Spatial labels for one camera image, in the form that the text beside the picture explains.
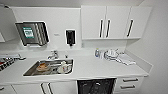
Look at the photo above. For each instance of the stainless steel dishwasher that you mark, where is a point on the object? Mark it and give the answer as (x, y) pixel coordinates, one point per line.
(96, 87)

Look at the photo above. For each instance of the clear small bottle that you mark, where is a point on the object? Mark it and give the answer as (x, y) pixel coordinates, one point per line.
(102, 55)

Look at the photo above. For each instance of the small metal sink fitting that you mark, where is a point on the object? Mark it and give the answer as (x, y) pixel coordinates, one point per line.
(66, 56)

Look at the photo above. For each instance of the white plate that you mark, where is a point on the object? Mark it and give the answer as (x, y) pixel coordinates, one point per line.
(67, 71)

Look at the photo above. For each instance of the stack of white plates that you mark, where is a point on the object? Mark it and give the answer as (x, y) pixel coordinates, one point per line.
(111, 57)

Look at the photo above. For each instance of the chrome faucet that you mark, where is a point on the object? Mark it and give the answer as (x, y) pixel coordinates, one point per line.
(52, 55)

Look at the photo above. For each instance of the steel paper towel dispenser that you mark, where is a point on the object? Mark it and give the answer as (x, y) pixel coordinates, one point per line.
(41, 33)

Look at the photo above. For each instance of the white base cabinet door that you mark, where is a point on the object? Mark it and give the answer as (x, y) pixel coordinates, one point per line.
(30, 90)
(63, 88)

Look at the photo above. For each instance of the brown bowl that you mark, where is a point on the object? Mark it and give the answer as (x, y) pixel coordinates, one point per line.
(42, 67)

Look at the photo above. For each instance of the white paper towel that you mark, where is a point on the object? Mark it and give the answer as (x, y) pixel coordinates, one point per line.
(33, 45)

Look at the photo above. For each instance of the white drawer front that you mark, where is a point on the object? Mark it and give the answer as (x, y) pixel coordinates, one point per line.
(130, 80)
(127, 87)

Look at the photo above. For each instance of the teal dispenser sticker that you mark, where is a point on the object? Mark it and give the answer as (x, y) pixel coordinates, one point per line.
(28, 33)

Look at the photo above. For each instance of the stainless steel sink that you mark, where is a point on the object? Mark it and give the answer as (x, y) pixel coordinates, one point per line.
(30, 72)

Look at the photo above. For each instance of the white wall outlet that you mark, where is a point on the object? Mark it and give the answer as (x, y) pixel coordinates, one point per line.
(82, 44)

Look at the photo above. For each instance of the black wall soap dispenser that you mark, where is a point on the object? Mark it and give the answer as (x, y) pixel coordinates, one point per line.
(70, 37)

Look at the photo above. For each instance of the small wall label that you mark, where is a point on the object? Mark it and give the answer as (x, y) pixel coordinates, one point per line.
(57, 34)

